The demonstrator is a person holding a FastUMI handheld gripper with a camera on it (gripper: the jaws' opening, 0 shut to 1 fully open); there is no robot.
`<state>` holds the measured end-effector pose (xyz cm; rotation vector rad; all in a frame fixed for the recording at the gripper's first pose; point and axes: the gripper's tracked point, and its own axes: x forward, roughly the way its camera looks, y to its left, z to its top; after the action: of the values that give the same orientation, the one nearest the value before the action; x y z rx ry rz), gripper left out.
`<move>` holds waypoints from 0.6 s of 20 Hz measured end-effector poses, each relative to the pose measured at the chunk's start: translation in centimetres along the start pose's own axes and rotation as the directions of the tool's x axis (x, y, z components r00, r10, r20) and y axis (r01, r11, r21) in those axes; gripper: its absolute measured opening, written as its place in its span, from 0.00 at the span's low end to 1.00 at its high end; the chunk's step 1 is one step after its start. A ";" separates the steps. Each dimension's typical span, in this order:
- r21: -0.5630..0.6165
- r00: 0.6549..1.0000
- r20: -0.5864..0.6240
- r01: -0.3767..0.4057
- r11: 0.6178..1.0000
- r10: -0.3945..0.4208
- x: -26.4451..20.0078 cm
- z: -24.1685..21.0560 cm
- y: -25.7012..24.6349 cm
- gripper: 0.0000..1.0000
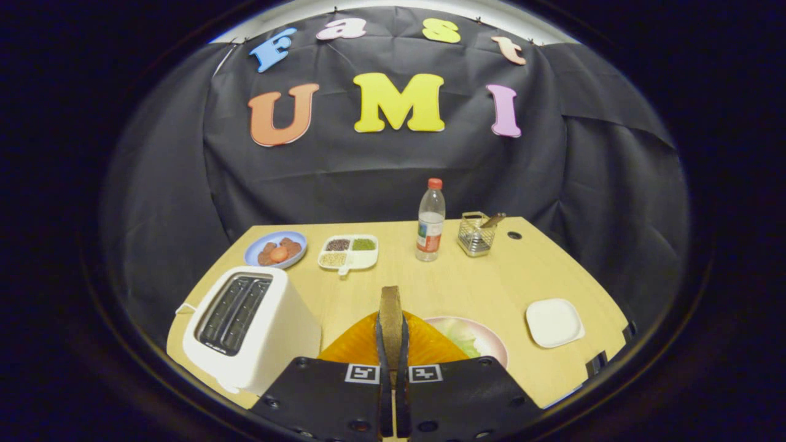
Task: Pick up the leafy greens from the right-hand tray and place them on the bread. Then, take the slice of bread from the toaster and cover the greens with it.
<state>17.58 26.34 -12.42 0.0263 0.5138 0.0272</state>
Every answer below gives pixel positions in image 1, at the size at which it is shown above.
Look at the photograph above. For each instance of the small black block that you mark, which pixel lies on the small black block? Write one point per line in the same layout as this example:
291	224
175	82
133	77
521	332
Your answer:
595	363
629	331

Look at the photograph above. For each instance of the brown meat slice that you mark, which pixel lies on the brown meat slice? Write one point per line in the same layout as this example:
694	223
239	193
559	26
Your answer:
291	247
266	253

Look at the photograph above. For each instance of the white toaster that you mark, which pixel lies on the white toaster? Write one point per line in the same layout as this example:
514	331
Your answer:
282	344

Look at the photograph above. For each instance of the brown bread slice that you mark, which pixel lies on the brown bread slice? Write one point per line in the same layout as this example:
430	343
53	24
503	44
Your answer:
390	325

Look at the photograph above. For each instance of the pile of green beans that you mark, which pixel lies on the pile of green beans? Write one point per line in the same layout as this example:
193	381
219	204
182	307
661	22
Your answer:
363	244

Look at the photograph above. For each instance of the white square plate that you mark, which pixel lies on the white square plate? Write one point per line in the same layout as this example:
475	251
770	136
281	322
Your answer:
554	322

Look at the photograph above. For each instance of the pile of tan beans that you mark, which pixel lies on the pile of tan beans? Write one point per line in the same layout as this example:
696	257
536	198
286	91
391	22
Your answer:
332	258

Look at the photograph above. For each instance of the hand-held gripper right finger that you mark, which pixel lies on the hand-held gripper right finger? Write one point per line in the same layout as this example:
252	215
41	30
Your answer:
402	405

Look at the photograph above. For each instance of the pink round plate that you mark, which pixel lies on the pink round plate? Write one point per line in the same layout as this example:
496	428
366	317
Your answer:
485	337

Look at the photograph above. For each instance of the black backdrop cloth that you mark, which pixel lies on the black backdrop cloth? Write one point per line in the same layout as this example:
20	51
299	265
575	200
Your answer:
368	178

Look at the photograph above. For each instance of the green lettuce leaf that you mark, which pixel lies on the green lettuce leaf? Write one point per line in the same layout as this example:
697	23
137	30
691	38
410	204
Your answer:
466	341

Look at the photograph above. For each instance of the white divided tray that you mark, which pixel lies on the white divided tray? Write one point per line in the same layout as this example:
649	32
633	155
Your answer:
363	260

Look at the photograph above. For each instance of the clear plastic water bottle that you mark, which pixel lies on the clear plastic water bottle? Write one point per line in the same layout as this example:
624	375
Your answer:
430	233

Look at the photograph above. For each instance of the blue round plate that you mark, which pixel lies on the blue round plate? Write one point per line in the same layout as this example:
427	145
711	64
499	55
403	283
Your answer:
273	236

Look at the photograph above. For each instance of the pile of dark beans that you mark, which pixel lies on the pile of dark beans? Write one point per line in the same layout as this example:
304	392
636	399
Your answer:
338	244

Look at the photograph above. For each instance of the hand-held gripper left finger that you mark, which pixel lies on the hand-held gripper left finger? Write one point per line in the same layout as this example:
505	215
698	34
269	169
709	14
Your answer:
386	405

